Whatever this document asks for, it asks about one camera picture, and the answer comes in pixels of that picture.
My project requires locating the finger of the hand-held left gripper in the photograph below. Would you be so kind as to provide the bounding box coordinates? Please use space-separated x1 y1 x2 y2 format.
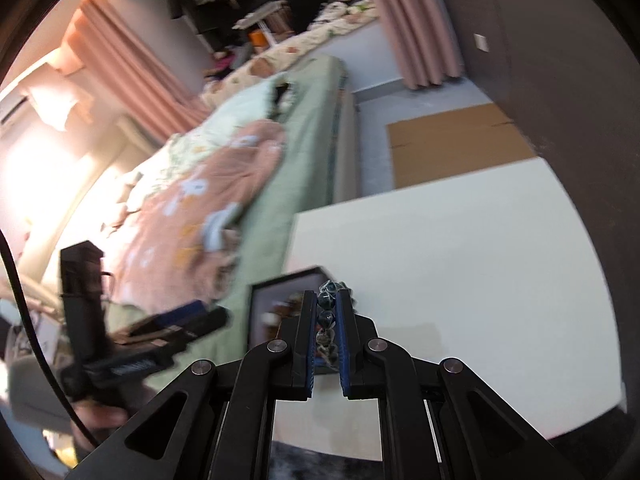
150 307 232 357
117 300 210 347

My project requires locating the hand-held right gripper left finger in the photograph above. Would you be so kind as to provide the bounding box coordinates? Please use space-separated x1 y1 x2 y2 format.
65 290 321 480

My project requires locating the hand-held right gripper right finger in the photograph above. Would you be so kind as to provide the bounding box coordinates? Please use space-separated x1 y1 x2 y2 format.
336 289 588 480

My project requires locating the dark blue bead bracelet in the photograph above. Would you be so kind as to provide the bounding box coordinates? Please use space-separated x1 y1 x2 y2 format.
316 280 357 370

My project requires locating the black jewelry tray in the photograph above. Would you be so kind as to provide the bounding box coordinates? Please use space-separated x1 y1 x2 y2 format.
248 266 342 377

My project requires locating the person's left hand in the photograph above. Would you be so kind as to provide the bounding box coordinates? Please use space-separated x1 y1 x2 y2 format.
72 397 133 453

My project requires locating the pink floral quilt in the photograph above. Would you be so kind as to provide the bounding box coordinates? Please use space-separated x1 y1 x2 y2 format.
99 119 289 312

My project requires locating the grey patterned rug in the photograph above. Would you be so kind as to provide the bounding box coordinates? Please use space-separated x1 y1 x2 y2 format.
270 441 387 480

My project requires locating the green bed sheet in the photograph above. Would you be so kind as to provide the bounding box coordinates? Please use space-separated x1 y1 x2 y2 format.
105 54 349 347

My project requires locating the white air conditioner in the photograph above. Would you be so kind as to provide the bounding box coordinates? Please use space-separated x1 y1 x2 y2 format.
0 94 32 129

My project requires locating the flat brown cardboard sheet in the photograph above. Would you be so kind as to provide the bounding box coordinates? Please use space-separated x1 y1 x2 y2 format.
387 102 544 192

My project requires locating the pink curtain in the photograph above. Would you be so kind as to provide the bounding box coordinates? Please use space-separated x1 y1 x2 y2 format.
49 0 222 142
347 0 464 92

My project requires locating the white small rack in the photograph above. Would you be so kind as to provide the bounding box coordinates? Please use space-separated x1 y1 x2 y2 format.
234 1 292 47

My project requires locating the black and orange bag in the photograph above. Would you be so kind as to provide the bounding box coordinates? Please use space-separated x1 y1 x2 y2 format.
289 0 334 37

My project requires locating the black cable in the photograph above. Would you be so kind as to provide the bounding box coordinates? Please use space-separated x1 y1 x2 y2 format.
0 229 102 452

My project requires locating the white bed frame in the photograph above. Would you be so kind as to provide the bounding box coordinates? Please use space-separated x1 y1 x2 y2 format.
326 84 364 207

